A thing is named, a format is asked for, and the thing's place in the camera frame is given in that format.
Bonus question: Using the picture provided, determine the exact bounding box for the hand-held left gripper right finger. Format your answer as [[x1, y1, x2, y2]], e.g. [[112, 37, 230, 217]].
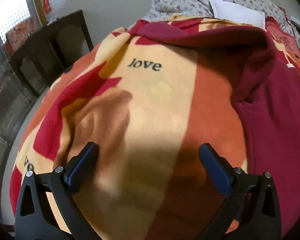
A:
[[199, 143, 282, 240]]

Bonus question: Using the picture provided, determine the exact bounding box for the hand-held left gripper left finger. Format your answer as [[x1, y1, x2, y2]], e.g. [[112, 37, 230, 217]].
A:
[[15, 142, 100, 240]]

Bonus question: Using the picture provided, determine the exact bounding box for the maroon small garment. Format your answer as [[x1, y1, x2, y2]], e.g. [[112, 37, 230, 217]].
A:
[[129, 20, 300, 238]]

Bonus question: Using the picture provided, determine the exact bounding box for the orange red printed blanket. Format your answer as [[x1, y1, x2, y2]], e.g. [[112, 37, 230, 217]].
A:
[[9, 14, 300, 240]]

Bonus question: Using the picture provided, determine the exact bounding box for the dark wooden table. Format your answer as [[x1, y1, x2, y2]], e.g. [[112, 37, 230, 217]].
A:
[[9, 10, 94, 98]]

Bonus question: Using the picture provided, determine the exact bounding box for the orange printed box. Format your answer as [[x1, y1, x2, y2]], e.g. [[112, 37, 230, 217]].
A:
[[5, 17, 42, 53]]

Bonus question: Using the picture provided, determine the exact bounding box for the white folded cloth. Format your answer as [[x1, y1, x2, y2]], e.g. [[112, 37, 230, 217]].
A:
[[209, 0, 266, 29]]

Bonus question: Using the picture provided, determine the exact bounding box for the lattice window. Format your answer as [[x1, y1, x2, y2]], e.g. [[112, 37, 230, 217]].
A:
[[0, 0, 32, 39]]

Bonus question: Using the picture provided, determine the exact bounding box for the wooden frame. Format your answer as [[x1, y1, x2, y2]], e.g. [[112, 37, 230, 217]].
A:
[[31, 0, 48, 27]]

